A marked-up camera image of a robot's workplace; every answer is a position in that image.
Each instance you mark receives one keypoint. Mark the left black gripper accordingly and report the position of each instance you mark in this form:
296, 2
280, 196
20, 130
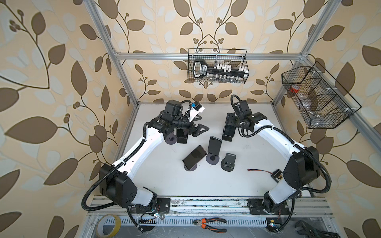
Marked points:
191, 126

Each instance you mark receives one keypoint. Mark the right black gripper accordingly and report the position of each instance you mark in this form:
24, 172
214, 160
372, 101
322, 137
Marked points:
229, 118

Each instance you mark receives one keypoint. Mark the silver phone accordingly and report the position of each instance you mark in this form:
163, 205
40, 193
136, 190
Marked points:
229, 130

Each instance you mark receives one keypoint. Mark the green phone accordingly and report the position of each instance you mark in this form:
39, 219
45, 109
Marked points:
214, 146

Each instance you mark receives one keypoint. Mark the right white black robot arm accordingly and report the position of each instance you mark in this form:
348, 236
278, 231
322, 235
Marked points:
303, 171

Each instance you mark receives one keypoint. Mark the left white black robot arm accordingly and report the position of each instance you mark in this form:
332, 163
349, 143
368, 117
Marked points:
116, 180

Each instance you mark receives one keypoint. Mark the black rectangular stand back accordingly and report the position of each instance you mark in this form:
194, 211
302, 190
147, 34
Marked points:
227, 138

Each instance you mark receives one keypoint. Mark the black rectangular stand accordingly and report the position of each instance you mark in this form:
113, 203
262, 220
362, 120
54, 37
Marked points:
227, 138
182, 140

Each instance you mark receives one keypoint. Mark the black rectangular stand left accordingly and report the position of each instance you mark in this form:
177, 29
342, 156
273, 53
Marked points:
182, 140

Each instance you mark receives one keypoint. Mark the round dark stand front left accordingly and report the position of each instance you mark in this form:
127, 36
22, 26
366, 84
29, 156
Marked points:
191, 169

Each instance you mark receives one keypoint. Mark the round black stand front right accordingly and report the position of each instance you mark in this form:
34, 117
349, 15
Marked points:
228, 163

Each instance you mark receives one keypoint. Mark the black socket tool set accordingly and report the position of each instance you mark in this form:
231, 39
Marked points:
201, 69

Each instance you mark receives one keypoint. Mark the red capped item in basket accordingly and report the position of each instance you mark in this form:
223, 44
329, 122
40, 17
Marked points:
294, 89

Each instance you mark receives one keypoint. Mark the black charger board with connectors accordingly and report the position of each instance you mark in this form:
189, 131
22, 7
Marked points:
277, 175

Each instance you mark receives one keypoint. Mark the black adjustable wrench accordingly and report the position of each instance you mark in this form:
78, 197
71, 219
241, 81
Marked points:
306, 229

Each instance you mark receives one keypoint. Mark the yellow tape roll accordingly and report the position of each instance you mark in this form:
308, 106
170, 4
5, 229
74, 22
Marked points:
108, 226

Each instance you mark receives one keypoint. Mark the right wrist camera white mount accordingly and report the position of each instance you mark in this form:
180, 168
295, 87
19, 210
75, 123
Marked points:
242, 108

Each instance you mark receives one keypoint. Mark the black wire basket back wall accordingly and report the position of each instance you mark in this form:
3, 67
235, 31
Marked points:
233, 57

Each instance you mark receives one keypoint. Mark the black wire basket wall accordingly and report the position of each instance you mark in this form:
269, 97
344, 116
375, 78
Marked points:
233, 57
323, 101

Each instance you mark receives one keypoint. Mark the black wire basket right wall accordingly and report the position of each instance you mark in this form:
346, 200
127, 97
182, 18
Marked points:
323, 101

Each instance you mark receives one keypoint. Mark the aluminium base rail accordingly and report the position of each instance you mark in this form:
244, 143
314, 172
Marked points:
214, 217

